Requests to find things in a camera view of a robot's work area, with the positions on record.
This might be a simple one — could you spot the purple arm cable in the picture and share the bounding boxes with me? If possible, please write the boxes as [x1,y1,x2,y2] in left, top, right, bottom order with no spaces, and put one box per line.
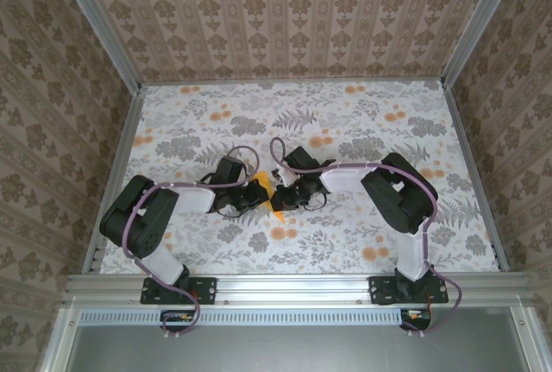
[269,136,463,338]
[122,145,262,341]

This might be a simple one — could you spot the aluminium side rail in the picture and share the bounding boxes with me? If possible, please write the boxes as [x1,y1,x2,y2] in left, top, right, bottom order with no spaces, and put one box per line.
[81,85,146,274]
[442,82,510,272]

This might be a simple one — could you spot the grey metal panel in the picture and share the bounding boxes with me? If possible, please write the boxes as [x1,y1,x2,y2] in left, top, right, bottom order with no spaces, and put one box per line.
[41,305,552,372]

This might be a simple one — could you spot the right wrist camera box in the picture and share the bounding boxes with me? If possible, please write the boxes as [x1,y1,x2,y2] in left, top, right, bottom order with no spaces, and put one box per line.
[270,167,295,186]

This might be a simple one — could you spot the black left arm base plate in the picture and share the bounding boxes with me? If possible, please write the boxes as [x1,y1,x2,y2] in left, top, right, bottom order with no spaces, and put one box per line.
[141,275,216,306]

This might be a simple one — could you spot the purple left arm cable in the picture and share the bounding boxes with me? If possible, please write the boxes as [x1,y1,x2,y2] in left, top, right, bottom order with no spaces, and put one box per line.
[122,145,262,341]

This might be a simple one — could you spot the orange paper sheet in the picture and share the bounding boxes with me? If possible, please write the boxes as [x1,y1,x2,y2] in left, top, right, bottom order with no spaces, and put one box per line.
[249,170,286,224]

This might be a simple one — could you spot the floral table mat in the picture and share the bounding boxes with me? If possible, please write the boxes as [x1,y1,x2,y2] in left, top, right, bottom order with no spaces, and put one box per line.
[98,81,501,276]

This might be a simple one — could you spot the black connector module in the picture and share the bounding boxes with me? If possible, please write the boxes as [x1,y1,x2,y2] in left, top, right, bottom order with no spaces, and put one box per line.
[399,307,434,332]
[160,309,202,332]

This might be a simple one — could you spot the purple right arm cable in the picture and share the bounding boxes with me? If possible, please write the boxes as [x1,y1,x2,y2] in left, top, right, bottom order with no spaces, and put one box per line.
[269,136,463,338]

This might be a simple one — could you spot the white slotted cable duct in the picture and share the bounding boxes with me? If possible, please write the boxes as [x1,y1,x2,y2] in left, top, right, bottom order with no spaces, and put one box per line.
[79,307,432,326]

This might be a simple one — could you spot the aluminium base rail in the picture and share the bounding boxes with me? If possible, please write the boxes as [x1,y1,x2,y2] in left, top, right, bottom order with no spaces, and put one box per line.
[64,272,534,306]

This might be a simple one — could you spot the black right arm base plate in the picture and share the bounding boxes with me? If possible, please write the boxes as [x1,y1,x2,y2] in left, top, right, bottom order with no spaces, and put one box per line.
[369,275,449,306]

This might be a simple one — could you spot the aluminium frame post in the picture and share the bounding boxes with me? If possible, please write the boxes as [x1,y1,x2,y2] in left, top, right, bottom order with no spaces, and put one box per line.
[439,0,525,88]
[51,0,143,92]

